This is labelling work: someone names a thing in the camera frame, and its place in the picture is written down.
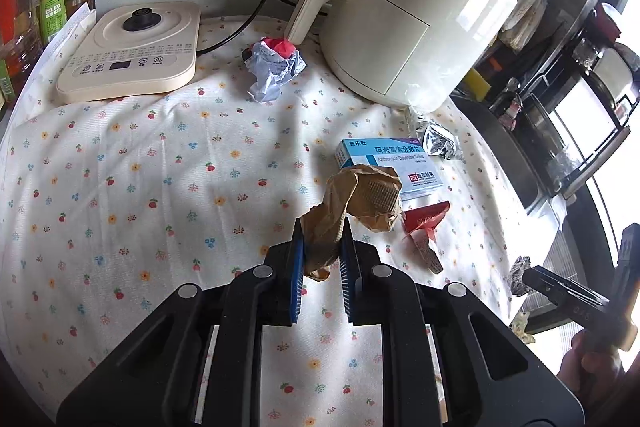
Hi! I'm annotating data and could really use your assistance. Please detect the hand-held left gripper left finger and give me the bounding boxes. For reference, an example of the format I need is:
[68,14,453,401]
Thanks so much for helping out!
[56,219,306,427]

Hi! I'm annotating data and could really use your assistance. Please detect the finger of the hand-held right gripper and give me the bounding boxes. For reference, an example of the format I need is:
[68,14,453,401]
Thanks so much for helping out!
[522,265,604,324]

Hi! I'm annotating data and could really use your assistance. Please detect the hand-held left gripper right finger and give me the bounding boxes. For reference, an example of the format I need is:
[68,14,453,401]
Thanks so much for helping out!
[338,216,586,427]

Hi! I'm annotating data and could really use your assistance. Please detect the small silver foil wrapper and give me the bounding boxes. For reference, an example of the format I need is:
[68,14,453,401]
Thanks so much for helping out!
[507,255,534,298]

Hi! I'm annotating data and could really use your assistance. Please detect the brown paper bag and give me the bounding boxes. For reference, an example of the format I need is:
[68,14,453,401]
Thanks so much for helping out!
[298,164,405,283]

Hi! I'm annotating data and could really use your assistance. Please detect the person's right hand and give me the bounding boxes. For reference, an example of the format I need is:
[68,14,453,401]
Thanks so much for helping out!
[557,332,634,391]

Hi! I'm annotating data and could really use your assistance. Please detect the red paper wrapper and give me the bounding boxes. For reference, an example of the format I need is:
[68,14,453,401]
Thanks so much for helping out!
[401,200,451,276]

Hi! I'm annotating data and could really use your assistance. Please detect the blue white medicine box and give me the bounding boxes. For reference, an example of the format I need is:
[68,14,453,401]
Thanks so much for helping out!
[334,137,449,203]

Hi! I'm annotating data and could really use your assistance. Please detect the steel sink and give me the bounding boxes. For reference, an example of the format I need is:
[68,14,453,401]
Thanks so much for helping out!
[449,92,552,211]

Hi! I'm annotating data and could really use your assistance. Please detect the black dish rack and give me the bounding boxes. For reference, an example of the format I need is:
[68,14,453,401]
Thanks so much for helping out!
[520,0,640,201]

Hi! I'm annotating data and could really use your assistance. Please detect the floral white tablecloth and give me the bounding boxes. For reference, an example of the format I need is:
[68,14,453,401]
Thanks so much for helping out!
[0,14,567,427]

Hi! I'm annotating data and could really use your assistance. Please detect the metal faucet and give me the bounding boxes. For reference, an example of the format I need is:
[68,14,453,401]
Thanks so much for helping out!
[492,79,524,130]

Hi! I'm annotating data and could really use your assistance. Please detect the crumpled blue red wrapper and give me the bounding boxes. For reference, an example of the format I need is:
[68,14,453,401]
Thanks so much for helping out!
[243,35,307,104]

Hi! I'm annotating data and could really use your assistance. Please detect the white bowl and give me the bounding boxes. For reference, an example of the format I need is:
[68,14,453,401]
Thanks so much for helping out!
[594,4,640,108]

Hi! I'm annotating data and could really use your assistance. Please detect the yellow detergent bottle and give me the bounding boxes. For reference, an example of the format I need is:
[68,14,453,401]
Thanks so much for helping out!
[462,66,494,103]

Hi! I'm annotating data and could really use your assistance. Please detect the white air fryer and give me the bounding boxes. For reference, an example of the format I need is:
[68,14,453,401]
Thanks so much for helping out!
[287,0,519,114]

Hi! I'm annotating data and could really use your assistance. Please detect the white kettle base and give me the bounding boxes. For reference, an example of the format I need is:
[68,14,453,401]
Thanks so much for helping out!
[54,1,202,106]

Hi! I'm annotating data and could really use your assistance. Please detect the hanging plastic bags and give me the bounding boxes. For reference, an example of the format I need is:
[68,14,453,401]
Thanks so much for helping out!
[499,0,551,53]

